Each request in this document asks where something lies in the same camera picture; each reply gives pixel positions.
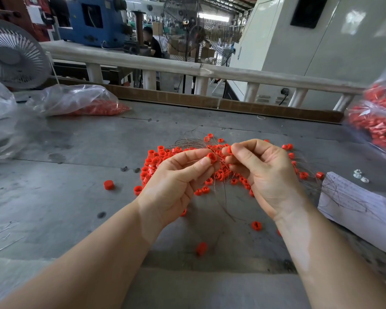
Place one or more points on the large clear bag red pieces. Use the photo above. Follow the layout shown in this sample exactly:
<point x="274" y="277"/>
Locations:
<point x="375" y="117"/>

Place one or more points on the black pedestal fan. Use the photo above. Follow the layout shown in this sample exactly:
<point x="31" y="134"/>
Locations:
<point x="196" y="35"/>

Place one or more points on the white desk fan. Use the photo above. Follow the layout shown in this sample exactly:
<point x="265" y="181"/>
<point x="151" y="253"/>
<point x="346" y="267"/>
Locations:
<point x="14" y="56"/>

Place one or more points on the brown wooden board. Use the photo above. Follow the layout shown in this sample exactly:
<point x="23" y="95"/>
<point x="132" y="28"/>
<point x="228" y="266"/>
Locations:
<point x="183" y="97"/>

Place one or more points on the pile of red plastic rings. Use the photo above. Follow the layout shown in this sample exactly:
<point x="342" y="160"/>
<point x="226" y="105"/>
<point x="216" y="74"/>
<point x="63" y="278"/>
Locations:
<point x="153" y="161"/>

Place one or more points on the person's right forearm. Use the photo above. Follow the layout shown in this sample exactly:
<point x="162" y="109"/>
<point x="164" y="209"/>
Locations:
<point x="338" y="257"/>

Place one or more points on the clear bag with red pieces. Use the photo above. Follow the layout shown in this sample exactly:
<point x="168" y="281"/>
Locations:
<point x="74" y="99"/>

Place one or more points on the blue industrial machine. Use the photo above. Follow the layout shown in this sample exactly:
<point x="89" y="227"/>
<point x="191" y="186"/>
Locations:
<point x="103" y="25"/>

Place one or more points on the person's left hand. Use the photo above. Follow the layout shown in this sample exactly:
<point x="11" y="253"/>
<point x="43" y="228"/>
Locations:
<point x="170" y="189"/>

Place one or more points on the person's left forearm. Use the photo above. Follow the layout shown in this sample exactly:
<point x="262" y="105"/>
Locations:
<point x="77" y="267"/>

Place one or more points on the large grey machine cabinet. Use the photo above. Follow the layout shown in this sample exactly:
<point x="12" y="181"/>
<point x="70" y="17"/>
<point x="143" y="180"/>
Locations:
<point x="352" y="43"/>

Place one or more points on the small clear plastic piece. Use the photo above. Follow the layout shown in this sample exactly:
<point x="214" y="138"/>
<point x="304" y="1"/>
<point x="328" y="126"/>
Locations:
<point x="357" y="173"/>
<point x="365" y="179"/>

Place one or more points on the person's right hand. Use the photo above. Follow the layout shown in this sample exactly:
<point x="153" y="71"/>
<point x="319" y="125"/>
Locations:
<point x="270" y="177"/>

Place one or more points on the white metal railing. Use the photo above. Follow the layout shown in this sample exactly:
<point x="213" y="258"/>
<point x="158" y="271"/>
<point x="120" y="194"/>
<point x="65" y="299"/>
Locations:
<point x="151" y="61"/>

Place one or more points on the white paper sheet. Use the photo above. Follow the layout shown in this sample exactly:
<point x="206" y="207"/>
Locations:
<point x="361" y="213"/>

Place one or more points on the red industrial machine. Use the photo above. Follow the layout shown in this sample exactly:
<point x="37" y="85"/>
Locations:
<point x="13" y="11"/>

